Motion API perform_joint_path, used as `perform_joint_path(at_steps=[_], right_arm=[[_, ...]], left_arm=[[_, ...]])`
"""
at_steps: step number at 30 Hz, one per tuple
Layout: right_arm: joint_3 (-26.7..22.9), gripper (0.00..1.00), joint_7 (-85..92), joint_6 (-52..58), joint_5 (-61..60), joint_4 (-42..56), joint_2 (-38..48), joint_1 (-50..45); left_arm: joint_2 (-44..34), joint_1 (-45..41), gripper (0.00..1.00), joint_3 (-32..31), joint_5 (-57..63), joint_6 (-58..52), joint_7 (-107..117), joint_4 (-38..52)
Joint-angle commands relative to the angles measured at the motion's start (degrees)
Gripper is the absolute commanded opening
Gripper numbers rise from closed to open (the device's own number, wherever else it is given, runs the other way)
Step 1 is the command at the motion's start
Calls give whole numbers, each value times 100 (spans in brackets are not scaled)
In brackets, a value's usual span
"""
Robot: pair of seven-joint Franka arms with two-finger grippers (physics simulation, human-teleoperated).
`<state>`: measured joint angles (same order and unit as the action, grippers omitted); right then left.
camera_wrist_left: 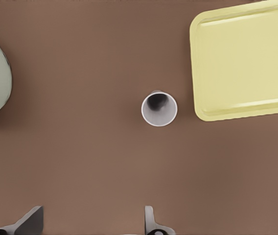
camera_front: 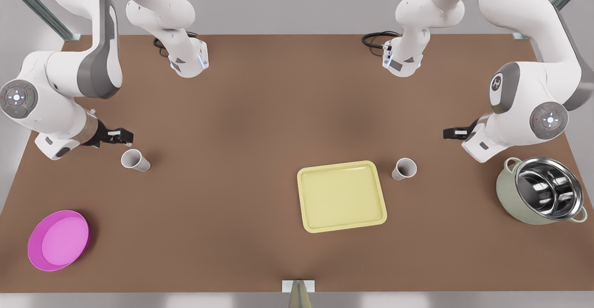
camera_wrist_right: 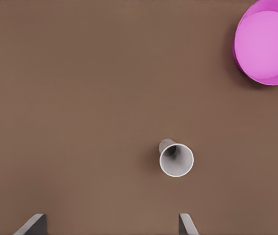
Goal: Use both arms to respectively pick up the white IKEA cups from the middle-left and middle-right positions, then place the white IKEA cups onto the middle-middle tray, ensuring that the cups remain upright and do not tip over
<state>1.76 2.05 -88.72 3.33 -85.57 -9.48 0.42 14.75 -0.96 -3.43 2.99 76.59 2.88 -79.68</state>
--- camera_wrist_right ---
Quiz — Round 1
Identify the white IKEA cup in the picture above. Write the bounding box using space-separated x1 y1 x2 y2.
158 138 195 178

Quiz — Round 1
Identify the pink round tray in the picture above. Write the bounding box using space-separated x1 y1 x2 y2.
232 0 278 86

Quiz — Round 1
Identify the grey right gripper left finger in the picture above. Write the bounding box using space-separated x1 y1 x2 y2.
12 213 47 235

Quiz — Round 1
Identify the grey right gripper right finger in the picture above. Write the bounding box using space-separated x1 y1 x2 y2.
179 212 199 235

